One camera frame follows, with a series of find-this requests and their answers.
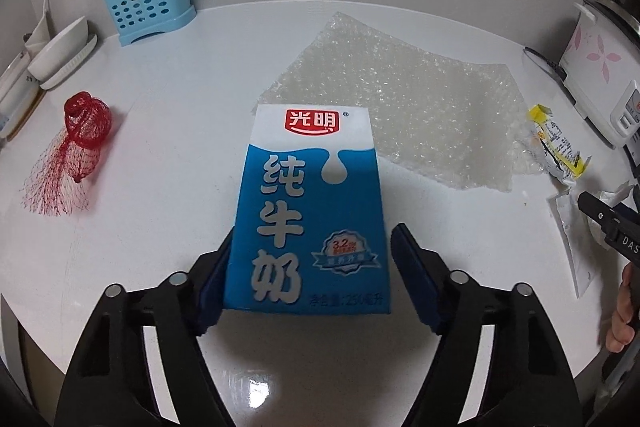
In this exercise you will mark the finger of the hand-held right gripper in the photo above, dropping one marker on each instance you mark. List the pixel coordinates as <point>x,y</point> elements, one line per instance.
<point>597,209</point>

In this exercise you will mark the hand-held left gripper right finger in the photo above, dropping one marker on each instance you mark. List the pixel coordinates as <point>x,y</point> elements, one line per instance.
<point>415,277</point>

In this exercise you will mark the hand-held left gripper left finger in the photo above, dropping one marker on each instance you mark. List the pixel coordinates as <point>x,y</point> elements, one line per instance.
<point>215,287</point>

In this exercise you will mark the white tissue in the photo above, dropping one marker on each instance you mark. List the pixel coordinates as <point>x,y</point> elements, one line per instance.
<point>612,197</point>

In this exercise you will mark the clear plastic bag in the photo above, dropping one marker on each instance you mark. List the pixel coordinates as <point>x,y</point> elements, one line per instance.
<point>575,247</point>

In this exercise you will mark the yellow snack wrapper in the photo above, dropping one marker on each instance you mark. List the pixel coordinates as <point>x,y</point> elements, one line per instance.
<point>555,142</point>

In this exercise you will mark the blue milk carton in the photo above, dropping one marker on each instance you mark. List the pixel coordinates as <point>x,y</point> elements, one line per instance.
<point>305,207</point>

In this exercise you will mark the clear bubble wrap sheet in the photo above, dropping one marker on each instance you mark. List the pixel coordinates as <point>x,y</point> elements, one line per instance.
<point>400,107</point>

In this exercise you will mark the person's right hand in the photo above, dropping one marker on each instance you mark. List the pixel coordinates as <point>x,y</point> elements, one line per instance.
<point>620,317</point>

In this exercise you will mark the white floral rice cooker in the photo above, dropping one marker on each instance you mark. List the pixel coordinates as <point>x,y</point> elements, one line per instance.
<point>595,57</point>

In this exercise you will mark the red mesh net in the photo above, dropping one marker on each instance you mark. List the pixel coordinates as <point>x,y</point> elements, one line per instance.
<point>85,122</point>

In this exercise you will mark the white ceramic plate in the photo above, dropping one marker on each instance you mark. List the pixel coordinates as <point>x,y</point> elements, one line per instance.
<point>75,67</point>

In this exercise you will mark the white ceramic bowl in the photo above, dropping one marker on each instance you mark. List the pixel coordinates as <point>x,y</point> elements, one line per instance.
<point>60,52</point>

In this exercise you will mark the white ceramic spoon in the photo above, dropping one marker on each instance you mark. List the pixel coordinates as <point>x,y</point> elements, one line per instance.
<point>40,27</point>

